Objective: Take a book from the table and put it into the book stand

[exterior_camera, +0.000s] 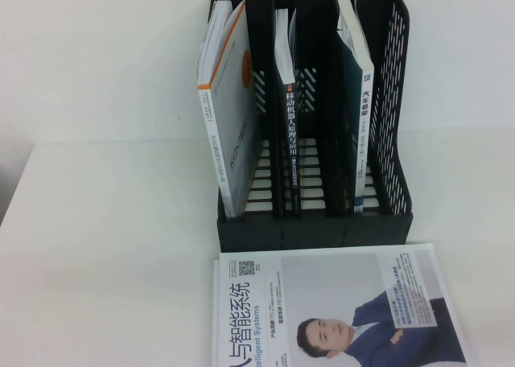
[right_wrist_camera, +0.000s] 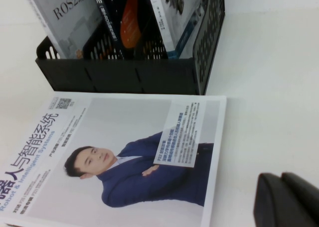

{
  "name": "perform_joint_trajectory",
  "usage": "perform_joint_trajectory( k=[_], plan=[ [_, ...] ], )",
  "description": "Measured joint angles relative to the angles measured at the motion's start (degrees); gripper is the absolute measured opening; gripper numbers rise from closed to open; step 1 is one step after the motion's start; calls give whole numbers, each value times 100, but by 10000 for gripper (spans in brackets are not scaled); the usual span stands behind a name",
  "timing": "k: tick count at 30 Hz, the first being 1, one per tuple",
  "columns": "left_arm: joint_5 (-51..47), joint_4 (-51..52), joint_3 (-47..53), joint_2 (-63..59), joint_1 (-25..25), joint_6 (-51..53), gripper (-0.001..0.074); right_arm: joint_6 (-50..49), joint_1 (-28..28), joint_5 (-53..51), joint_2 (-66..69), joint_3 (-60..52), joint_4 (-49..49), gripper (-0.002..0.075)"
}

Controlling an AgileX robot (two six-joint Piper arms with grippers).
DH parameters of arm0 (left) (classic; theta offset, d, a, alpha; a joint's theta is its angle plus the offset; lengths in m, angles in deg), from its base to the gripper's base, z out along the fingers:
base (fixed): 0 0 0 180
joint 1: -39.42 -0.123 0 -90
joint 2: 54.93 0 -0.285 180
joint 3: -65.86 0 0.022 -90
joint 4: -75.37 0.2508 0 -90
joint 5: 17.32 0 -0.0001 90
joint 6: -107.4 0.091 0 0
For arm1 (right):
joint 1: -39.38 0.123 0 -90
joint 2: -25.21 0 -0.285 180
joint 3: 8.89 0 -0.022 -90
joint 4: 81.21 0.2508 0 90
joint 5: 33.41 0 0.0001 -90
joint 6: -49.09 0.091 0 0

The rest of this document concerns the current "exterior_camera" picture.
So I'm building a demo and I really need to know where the white car suspension book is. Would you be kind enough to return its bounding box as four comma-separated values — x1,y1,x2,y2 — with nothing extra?
334,0,375,216

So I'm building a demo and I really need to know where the black mobile robot book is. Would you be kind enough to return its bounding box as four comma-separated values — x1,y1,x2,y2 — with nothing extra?
273,7,303,219

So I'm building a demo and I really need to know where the white book with orange stripe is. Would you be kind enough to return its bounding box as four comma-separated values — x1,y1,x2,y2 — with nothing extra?
196,0,262,219

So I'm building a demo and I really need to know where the black plastic book stand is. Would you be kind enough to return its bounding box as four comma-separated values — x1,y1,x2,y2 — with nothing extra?
207,0,415,252

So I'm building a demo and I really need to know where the magazine with man portrait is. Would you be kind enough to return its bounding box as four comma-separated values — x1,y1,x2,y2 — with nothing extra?
212,242,474,367

